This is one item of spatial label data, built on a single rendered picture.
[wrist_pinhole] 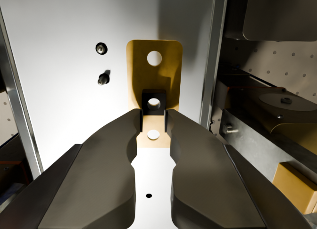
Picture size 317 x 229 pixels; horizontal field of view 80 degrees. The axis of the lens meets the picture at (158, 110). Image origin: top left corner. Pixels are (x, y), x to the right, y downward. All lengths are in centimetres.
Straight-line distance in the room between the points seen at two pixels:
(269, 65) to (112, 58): 46
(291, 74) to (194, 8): 46
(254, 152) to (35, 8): 24
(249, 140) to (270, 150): 3
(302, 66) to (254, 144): 45
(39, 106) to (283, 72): 56
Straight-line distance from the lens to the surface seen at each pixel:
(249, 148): 22
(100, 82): 19
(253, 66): 57
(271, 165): 20
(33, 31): 23
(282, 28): 26
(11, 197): 34
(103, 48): 20
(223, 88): 34
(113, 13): 20
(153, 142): 16
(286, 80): 62
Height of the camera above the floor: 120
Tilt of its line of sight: 67 degrees down
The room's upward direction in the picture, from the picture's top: 177 degrees clockwise
